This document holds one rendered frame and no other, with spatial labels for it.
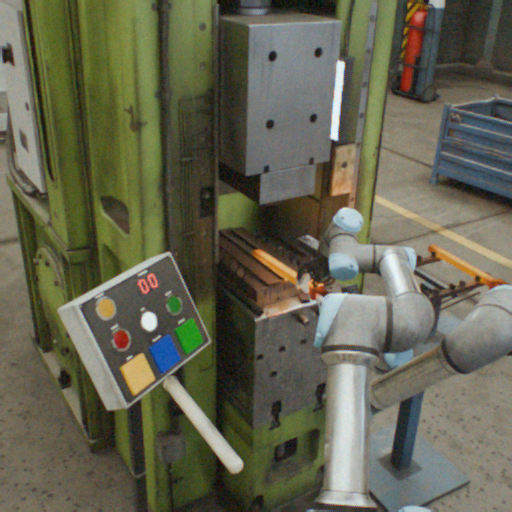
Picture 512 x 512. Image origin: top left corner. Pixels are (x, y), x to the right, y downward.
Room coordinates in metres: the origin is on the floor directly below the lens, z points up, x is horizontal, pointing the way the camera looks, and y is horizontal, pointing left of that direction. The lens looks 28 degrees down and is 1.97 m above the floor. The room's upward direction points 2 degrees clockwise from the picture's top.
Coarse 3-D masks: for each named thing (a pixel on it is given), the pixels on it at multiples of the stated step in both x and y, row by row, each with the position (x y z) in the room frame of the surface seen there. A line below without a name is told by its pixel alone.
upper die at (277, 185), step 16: (224, 176) 1.89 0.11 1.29; (240, 176) 1.80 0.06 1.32; (256, 176) 1.73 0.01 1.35; (272, 176) 1.73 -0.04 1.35; (288, 176) 1.77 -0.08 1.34; (304, 176) 1.80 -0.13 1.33; (240, 192) 1.80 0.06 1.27; (256, 192) 1.73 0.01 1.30; (272, 192) 1.74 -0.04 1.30; (288, 192) 1.77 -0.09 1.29; (304, 192) 1.80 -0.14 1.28
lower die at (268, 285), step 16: (224, 240) 2.05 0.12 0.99; (256, 240) 2.05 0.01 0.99; (240, 256) 1.92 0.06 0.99; (256, 256) 1.91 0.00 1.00; (272, 256) 1.93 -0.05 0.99; (224, 272) 1.88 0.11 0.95; (240, 272) 1.83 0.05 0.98; (256, 272) 1.81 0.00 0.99; (272, 272) 1.81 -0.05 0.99; (240, 288) 1.79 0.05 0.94; (256, 288) 1.73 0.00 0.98; (272, 288) 1.74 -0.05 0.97; (288, 288) 1.78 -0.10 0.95
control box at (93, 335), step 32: (160, 256) 1.50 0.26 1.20; (96, 288) 1.38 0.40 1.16; (128, 288) 1.36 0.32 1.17; (160, 288) 1.43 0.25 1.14; (64, 320) 1.26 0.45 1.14; (96, 320) 1.25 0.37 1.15; (128, 320) 1.31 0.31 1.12; (160, 320) 1.37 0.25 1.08; (96, 352) 1.21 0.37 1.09; (128, 352) 1.26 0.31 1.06; (192, 352) 1.39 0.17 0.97; (96, 384) 1.22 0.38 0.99
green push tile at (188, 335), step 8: (192, 320) 1.44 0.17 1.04; (176, 328) 1.39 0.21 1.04; (184, 328) 1.40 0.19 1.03; (192, 328) 1.42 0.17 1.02; (176, 336) 1.38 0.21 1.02; (184, 336) 1.39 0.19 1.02; (192, 336) 1.41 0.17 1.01; (200, 336) 1.43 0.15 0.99; (184, 344) 1.38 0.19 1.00; (192, 344) 1.39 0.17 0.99; (200, 344) 1.41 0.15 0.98
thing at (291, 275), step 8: (264, 256) 1.89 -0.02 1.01; (272, 264) 1.84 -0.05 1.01; (280, 264) 1.83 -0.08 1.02; (280, 272) 1.80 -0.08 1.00; (288, 272) 1.77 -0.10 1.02; (296, 272) 1.77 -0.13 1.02; (296, 280) 1.72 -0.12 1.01; (312, 288) 1.65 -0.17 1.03; (320, 288) 1.65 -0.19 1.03; (312, 296) 1.64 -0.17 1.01
